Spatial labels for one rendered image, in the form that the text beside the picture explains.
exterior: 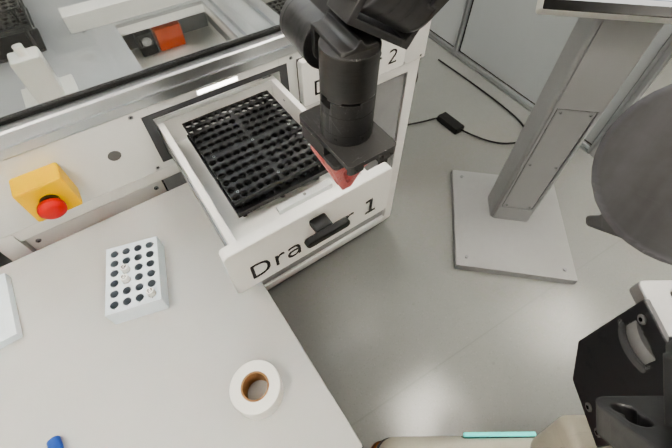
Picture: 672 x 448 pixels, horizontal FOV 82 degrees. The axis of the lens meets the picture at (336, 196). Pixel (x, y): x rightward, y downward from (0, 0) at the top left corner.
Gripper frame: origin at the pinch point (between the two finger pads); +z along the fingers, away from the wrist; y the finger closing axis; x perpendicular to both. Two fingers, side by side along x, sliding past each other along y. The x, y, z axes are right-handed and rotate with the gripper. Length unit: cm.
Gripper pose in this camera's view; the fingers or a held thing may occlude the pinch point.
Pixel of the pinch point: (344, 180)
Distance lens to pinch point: 50.2
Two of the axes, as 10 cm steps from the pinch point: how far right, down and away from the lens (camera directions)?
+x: -8.2, 4.5, -3.5
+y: -5.7, -6.6, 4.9
